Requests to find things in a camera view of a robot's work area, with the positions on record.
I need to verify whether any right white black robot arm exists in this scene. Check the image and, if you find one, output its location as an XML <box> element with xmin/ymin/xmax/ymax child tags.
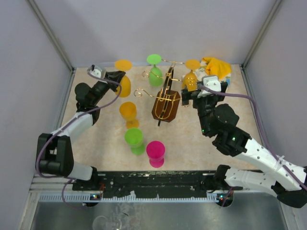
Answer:
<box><xmin>181</xmin><ymin>81</ymin><xmax>307</xmax><ymax>208</ymax></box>

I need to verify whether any yellow patterned cloth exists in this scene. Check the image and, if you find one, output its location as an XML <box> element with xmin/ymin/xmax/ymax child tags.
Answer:
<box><xmin>195</xmin><ymin>57</ymin><xmax>232</xmax><ymax>84</ymax></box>

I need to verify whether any clear wine glass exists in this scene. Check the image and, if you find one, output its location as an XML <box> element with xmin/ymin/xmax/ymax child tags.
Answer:
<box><xmin>92</xmin><ymin>209</ymin><xmax>131</xmax><ymax>230</ymax></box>

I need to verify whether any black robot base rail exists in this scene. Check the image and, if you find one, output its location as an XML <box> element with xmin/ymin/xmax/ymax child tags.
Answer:
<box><xmin>72</xmin><ymin>170</ymin><xmax>242</xmax><ymax>207</ymax></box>

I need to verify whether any orange plastic wine glass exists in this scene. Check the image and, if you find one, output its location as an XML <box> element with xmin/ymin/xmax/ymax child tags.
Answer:
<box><xmin>119</xmin><ymin>102</ymin><xmax>139</xmax><ymax>129</ymax></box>
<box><xmin>115</xmin><ymin>59</ymin><xmax>132</xmax><ymax>98</ymax></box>
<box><xmin>182</xmin><ymin>59</ymin><xmax>200</xmax><ymax>92</ymax></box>

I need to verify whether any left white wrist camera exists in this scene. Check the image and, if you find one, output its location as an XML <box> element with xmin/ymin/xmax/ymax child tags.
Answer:
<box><xmin>87</xmin><ymin>65</ymin><xmax>106</xmax><ymax>79</ymax></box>

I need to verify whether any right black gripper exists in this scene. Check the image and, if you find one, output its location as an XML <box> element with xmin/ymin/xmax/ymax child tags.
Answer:
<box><xmin>182</xmin><ymin>86</ymin><xmax>224</xmax><ymax>137</ymax></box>

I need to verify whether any green plastic wine glass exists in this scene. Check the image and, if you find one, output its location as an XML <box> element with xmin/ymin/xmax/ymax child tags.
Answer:
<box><xmin>147</xmin><ymin>54</ymin><xmax>163</xmax><ymax>87</ymax></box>
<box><xmin>124</xmin><ymin>128</ymin><xmax>145</xmax><ymax>155</ymax></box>

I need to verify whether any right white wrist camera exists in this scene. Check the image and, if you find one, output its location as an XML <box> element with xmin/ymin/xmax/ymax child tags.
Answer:
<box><xmin>198</xmin><ymin>75</ymin><xmax>222</xmax><ymax>98</ymax></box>

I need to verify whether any gold wire wine glass rack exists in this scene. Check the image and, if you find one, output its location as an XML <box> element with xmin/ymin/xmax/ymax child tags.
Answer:
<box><xmin>133</xmin><ymin>59</ymin><xmax>185</xmax><ymax>126</ymax></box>

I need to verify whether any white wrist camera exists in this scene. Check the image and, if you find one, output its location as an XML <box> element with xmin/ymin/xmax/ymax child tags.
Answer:
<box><xmin>198</xmin><ymin>75</ymin><xmax>222</xmax><ymax>98</ymax></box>
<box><xmin>87</xmin><ymin>65</ymin><xmax>106</xmax><ymax>79</ymax></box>

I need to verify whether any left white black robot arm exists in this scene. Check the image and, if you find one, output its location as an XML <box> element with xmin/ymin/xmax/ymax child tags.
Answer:
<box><xmin>35</xmin><ymin>65</ymin><xmax>126</xmax><ymax>190</ymax></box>

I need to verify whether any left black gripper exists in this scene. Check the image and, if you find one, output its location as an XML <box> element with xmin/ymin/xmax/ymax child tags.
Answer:
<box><xmin>91</xmin><ymin>70</ymin><xmax>125</xmax><ymax>105</ymax></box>

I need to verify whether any pink plastic wine glass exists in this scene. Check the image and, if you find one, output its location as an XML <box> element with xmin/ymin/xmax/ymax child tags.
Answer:
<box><xmin>146</xmin><ymin>141</ymin><xmax>165</xmax><ymax>168</ymax></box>

